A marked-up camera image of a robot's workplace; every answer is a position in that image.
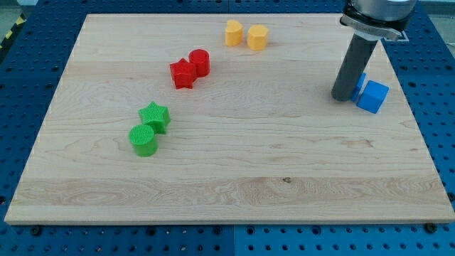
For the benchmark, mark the red star block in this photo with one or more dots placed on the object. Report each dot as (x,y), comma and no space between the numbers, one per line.
(183,74)

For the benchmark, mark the yellow heart block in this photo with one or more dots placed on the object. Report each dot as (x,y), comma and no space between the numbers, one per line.
(233,33)

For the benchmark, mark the wooden board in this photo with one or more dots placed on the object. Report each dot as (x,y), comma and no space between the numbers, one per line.
(258,140)

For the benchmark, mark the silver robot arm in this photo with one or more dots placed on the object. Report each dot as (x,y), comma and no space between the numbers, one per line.
(371,21)

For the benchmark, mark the yellow hexagon block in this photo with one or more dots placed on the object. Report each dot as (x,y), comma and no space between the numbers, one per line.
(257,37)

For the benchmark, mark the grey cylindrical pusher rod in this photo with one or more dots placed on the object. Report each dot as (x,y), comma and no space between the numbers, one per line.
(352,67)

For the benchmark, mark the blue cube block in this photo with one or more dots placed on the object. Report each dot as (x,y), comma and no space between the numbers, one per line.
(373,97)

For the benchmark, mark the blue flat block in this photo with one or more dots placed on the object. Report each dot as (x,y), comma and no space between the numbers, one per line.
(359,86)

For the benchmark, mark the green cylinder block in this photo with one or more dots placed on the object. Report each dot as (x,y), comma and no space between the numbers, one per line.
(143,140)

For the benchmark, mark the red cylinder block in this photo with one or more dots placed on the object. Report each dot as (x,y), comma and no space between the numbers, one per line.
(201,59)

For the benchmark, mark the green star block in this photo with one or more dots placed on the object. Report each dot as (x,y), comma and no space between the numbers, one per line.
(156,116)

